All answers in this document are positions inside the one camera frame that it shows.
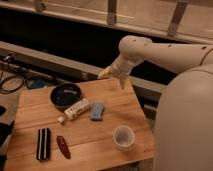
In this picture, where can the wooden shelf rail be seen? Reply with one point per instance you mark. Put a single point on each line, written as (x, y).
(70, 67)

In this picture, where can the small white cap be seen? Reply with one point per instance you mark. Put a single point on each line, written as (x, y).
(61, 119)

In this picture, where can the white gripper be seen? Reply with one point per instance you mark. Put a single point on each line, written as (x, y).
(120, 68)

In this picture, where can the black round bowl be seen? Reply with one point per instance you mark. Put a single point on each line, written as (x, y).
(65, 95)

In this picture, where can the blue sponge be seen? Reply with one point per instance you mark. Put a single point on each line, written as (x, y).
(97, 111)

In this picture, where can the blue box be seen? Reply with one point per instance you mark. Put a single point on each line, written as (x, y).
(37, 83)

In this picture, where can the black white striped case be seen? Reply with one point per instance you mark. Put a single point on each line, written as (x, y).
(43, 144)

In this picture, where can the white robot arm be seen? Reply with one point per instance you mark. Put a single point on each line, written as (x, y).
(184, 122)

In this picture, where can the white tube bottle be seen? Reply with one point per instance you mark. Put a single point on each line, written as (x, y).
(76, 109)

